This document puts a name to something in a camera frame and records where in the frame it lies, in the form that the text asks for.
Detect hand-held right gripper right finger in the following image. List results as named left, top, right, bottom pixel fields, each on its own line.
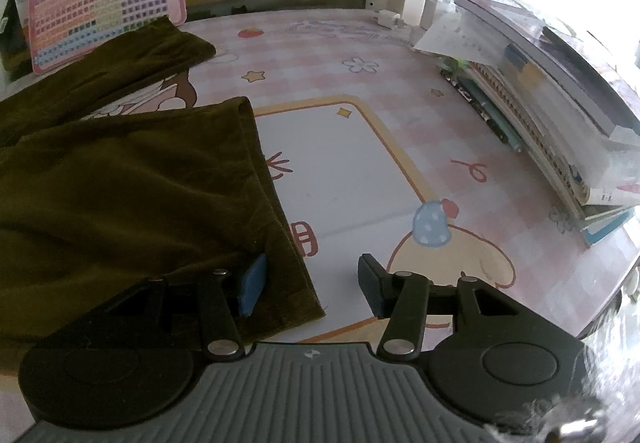
left=357, top=253, right=522, bottom=360

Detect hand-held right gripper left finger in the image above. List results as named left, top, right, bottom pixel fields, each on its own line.
left=98, top=253, right=269, bottom=360

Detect dark olive corduroy pants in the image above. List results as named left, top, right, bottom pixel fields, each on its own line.
left=0, top=15, right=328, bottom=350

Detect pink cartoon desk mat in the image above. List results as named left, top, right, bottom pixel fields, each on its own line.
left=75, top=8, right=640, bottom=354

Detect white paper sheet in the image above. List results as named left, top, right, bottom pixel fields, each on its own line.
left=410, top=12, right=507, bottom=70

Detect stack of books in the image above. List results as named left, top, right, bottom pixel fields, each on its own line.
left=440, top=0, right=640, bottom=250

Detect white charger plug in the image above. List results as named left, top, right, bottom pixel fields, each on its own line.
left=372, top=8, right=402, bottom=30

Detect white pen holder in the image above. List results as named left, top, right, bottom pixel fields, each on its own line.
left=388, top=0, right=427, bottom=27

